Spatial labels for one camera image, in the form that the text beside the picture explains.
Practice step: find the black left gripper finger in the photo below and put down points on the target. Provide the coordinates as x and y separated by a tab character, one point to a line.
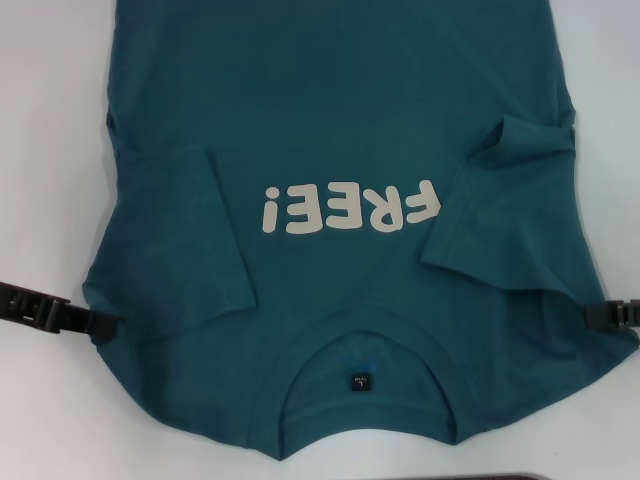
50	312

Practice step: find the teal T-shirt with FREE print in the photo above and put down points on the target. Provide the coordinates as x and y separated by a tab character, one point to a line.
325	100

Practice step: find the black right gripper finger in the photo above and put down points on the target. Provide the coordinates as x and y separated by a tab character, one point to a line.
612	315

